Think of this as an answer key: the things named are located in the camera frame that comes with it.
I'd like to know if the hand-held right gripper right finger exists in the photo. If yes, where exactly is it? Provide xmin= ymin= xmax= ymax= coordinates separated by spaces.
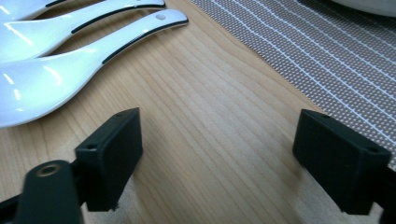
xmin=291 ymin=108 xmax=392 ymax=216

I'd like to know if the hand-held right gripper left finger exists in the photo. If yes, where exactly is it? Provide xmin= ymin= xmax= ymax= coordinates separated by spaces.
xmin=74 ymin=107 xmax=144 ymax=213

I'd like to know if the white ceramic soup spoon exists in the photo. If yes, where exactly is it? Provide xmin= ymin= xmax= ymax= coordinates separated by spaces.
xmin=0 ymin=0 xmax=167 ymax=63
xmin=0 ymin=8 xmax=190 ymax=129
xmin=0 ymin=0 xmax=68 ymax=22

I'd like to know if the grey woven striped placemat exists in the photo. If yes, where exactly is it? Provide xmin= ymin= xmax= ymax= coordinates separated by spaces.
xmin=190 ymin=0 xmax=396 ymax=172

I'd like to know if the white dish rim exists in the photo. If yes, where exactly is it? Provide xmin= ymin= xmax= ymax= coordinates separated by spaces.
xmin=330 ymin=0 xmax=396 ymax=18

